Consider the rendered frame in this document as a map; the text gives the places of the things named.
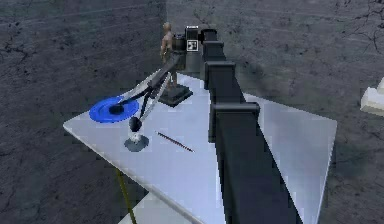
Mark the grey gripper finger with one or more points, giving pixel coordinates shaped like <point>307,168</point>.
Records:
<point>135,124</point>
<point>116,109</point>

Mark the tan figure on black base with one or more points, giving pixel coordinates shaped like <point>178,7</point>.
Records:
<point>166,41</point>

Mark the dark red pencil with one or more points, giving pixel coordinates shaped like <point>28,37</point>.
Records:
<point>175,142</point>

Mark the blue plate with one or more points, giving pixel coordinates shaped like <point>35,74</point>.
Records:
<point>100,111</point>

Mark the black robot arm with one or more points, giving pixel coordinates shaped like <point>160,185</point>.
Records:
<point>250,166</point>

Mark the white table with yellow leg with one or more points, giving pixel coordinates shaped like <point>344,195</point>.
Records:
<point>186,180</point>

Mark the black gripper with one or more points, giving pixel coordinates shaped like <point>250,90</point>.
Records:
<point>179,43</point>

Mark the grey round dish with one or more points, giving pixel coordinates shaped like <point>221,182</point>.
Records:
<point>135,144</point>

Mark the white blocky object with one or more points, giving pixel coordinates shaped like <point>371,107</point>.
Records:
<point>371,100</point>

